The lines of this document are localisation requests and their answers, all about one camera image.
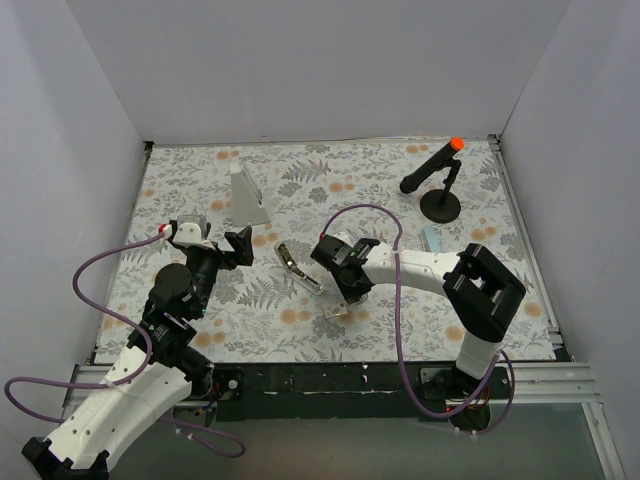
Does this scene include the white staple box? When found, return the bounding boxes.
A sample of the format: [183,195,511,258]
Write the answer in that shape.
[324,302,348,319]

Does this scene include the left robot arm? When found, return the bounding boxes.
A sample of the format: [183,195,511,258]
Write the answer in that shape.
[22,216,254,479]

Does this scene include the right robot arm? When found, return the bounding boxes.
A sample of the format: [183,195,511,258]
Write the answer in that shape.
[311,234,526,398]

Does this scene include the grey metronome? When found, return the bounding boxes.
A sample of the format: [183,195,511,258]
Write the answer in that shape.
[229,161,271,227]

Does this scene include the floral patterned table mat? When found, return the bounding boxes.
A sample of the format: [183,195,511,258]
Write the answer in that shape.
[107,139,555,362]

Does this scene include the black round microphone stand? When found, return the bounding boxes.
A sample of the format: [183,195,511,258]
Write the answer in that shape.
[420,160,461,224]

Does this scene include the black microphone orange tip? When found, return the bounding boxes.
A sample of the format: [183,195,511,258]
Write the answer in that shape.
[399,137,465,194]

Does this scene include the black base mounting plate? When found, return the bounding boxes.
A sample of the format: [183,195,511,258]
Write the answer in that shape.
[154,360,514,424]

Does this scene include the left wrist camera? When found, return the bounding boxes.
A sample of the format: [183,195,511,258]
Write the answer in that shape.
[158,214,213,249]

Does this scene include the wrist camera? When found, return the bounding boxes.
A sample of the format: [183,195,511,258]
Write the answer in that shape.
[158,214,213,249]
[332,231,353,244]

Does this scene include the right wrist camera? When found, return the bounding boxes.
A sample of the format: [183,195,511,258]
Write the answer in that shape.
[332,231,353,244]

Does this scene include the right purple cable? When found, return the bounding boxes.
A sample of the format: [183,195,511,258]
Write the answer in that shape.
[319,203,516,435]

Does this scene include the purple cable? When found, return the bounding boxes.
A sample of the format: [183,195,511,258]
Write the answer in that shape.
[3,232,246,459]
[319,203,516,435]

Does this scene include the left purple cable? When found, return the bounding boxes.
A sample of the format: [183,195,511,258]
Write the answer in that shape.
[3,232,246,459]

